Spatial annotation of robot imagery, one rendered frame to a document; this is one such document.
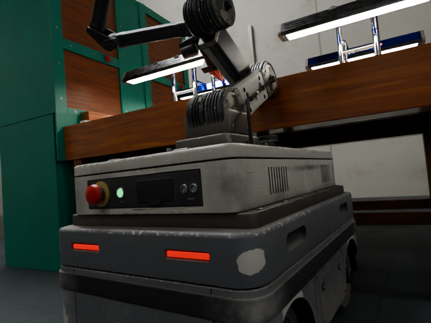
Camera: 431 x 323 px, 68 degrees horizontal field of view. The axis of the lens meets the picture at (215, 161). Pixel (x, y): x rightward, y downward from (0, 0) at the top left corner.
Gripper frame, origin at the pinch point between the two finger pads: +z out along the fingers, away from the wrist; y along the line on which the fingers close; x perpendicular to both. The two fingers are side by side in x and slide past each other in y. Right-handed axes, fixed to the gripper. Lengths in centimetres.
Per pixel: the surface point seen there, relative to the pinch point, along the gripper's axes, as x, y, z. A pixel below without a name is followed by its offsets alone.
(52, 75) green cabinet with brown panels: -4, 92, -24
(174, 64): -26.8, 35.8, -0.3
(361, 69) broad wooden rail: 16, -55, -1
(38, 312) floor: 99, 53, 15
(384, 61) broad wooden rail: 16, -62, -1
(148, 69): -29, 55, -1
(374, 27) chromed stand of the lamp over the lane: -38, -61, 15
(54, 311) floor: 98, 49, 17
